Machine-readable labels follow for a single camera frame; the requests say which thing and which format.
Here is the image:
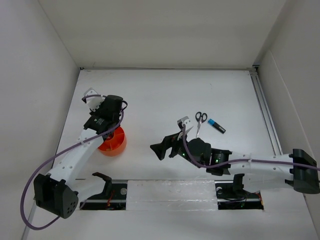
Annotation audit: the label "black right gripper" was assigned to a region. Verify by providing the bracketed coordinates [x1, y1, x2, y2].
[150, 129, 203, 169]

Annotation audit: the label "black handled scissors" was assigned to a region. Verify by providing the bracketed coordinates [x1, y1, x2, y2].
[195, 111, 208, 138]

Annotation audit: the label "blue black highlighter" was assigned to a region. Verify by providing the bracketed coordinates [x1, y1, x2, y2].
[207, 118, 226, 134]

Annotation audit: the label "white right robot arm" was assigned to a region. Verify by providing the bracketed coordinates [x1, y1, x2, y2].
[150, 132, 320, 197]

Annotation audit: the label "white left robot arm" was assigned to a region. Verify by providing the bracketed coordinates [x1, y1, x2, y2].
[33, 94, 125, 219]

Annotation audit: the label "orange round divided container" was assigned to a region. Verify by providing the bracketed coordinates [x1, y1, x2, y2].
[98, 126, 127, 157]

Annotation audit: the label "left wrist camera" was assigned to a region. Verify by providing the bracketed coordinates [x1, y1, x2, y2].
[81, 87, 106, 117]

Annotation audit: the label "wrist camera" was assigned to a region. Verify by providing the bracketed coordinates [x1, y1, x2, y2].
[81, 87, 106, 117]
[177, 116, 194, 140]

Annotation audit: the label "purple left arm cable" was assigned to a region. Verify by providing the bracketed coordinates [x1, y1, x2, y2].
[20, 94, 128, 231]

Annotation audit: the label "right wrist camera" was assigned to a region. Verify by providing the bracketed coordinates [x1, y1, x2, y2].
[177, 116, 194, 140]

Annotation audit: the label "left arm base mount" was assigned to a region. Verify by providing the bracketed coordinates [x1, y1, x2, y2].
[79, 181, 128, 211]

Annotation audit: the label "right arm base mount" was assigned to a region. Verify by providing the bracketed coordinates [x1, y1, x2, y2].
[215, 182, 264, 210]

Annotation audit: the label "aluminium rail right side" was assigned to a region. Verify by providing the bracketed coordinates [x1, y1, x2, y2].
[248, 65, 283, 155]

